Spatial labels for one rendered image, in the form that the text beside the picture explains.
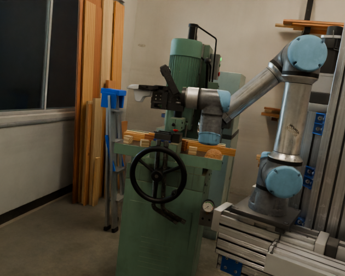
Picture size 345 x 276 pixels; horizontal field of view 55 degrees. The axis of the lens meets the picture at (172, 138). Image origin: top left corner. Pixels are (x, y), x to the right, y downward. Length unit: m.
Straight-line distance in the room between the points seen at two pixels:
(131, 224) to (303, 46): 1.32
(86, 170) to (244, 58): 2.26
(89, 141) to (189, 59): 1.68
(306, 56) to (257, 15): 3.14
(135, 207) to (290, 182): 1.01
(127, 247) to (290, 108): 1.28
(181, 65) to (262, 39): 2.45
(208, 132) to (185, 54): 0.78
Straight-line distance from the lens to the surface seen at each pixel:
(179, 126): 1.88
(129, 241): 2.01
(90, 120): 3.22
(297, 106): 1.15
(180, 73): 1.84
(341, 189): 1.46
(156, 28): 4.48
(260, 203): 1.33
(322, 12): 4.28
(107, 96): 2.69
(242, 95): 1.26
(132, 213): 1.94
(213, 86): 2.06
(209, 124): 1.14
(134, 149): 1.84
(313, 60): 1.14
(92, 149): 3.26
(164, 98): 1.15
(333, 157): 1.44
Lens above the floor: 1.25
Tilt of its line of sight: 9 degrees down
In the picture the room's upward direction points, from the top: 7 degrees clockwise
